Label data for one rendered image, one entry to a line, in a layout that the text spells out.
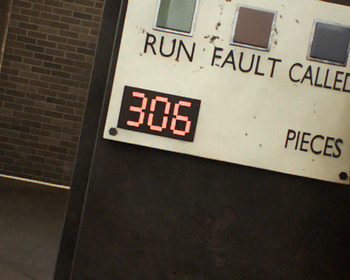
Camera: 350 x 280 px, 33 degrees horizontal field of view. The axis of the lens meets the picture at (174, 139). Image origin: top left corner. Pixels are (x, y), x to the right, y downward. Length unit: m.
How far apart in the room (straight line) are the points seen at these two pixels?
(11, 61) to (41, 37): 0.43
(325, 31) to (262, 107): 0.10
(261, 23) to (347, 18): 0.09
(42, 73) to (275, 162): 6.17
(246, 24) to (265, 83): 0.06
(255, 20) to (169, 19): 0.09
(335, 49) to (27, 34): 6.26
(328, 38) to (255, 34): 0.07
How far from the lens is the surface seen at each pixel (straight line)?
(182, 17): 0.61
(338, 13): 0.64
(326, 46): 0.63
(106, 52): 0.72
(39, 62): 6.74
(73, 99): 6.66
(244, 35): 0.61
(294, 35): 0.62
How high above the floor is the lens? 1.10
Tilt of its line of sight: 3 degrees down
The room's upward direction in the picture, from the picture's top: 11 degrees clockwise
